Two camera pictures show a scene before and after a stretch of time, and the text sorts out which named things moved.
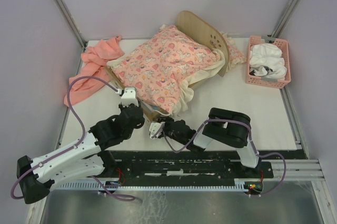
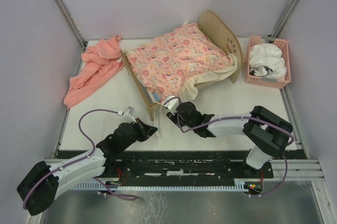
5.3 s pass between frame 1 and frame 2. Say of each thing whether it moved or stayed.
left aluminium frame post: stayed
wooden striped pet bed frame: moved
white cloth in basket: stayed
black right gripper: moved
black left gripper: moved
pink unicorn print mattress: moved
